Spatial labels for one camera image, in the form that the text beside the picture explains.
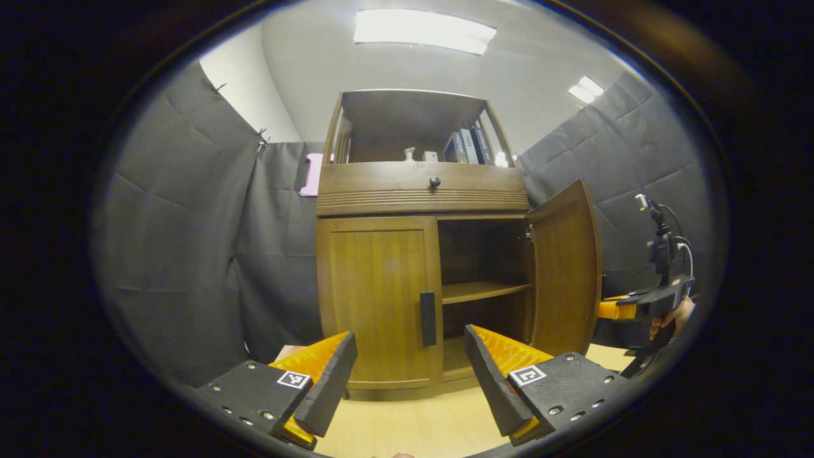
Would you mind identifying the brown wooden cabinet door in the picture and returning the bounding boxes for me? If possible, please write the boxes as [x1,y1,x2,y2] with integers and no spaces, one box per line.
[527,179,603,357]
[316,216,444,390]

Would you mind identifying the wooden cabinet drawer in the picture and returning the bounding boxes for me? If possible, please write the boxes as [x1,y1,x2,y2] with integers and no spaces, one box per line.
[316,161,530,217]

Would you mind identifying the dark blue book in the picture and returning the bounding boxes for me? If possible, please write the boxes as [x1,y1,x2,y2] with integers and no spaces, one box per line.
[443,132,468,163]
[472,124,495,165]

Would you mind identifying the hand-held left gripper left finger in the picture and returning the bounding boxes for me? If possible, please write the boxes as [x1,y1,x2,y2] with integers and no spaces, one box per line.
[194,331,359,449]

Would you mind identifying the grey blue book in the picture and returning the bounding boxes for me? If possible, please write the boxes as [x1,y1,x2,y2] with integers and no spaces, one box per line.
[459,128,481,165]

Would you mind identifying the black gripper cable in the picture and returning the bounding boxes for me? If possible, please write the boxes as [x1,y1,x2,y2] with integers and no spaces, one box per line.
[658,204,695,281]

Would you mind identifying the large ceiling light panel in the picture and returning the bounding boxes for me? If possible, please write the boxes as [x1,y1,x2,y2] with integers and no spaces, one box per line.
[354,9,497,55]

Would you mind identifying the black door handle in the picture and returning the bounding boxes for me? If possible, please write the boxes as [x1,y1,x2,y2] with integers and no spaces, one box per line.
[420,291,438,347]

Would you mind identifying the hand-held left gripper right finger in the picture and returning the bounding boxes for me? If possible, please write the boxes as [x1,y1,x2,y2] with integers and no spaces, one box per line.
[464,324,630,446]

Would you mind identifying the brown wooden shoe cabinet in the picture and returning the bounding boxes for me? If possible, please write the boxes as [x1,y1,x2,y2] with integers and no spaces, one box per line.
[316,89,603,401]

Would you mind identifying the small ceiling light panel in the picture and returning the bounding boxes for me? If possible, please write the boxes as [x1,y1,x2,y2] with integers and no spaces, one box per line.
[568,76,605,104]

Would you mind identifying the wooden cabinet shelf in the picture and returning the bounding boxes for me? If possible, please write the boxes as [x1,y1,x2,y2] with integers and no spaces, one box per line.
[442,281,532,305]

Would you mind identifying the black backdrop cloth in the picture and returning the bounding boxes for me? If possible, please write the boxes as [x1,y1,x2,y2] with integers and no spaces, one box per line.
[105,60,713,385]

